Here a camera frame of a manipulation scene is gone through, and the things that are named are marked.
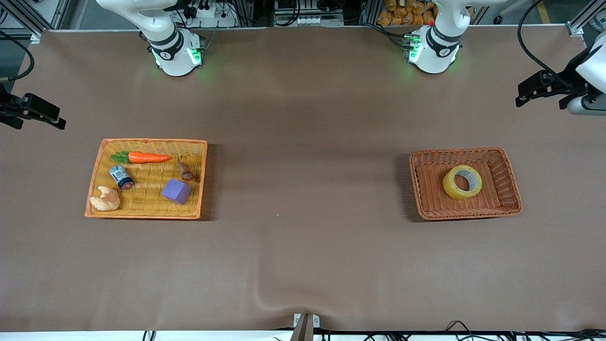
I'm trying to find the yellow tape roll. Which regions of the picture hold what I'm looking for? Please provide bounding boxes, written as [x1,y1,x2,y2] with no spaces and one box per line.
[443,165,483,201]

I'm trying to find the small jar black lid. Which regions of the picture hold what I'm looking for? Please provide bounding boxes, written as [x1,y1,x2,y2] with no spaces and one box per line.
[109,165,135,191]

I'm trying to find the toy croissant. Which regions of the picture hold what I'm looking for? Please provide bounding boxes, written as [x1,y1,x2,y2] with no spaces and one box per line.
[89,186,121,212]

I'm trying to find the orange toy carrot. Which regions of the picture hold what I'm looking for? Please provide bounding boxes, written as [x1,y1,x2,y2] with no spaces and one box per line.
[110,151,171,165]

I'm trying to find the brown wicker basket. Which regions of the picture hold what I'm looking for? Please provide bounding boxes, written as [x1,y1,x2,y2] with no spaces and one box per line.
[409,147,523,221]

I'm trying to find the yellow wicker basket orange rim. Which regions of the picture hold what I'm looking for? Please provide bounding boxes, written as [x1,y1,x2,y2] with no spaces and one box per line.
[85,138,208,220]

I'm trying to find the brown toy root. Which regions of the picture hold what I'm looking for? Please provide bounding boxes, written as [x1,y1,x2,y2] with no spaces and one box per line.
[177,156,195,182]

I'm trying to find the purple foam cube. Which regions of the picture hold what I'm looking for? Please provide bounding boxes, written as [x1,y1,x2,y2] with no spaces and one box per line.
[161,179,192,205]

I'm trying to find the bag of orange toys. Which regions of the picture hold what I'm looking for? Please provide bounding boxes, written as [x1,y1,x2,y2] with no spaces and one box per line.
[377,0,436,26]

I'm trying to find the large white power strip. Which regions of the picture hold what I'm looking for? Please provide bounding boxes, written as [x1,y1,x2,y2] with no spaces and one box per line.
[182,0,237,28]

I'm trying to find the small white power strip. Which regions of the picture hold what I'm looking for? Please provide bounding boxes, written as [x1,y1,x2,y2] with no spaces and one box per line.
[297,16,344,27]

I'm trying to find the brown table cover sheet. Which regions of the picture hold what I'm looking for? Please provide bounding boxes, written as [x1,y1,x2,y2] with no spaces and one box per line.
[0,26,606,332]

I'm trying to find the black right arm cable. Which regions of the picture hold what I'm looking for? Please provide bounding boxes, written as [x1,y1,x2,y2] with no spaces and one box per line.
[0,30,35,81]

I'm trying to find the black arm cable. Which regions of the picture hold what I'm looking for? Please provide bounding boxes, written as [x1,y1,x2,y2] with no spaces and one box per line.
[517,0,576,90]
[0,30,35,81]

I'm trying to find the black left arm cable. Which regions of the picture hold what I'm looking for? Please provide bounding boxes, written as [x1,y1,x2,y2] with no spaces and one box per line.
[517,0,576,90]

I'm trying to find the aluminium frame profile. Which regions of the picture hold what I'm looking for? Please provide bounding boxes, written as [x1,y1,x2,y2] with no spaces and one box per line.
[567,0,606,37]
[0,0,71,44]

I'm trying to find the looped black cable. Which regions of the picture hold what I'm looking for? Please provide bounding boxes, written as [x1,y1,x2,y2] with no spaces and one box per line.
[444,321,480,340]

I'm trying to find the metal table clamp bracket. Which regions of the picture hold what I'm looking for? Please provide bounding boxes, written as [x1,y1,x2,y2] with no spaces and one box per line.
[294,313,321,329]

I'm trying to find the brown camera pole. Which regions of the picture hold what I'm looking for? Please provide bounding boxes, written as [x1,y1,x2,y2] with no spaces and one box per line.
[290,314,314,341]

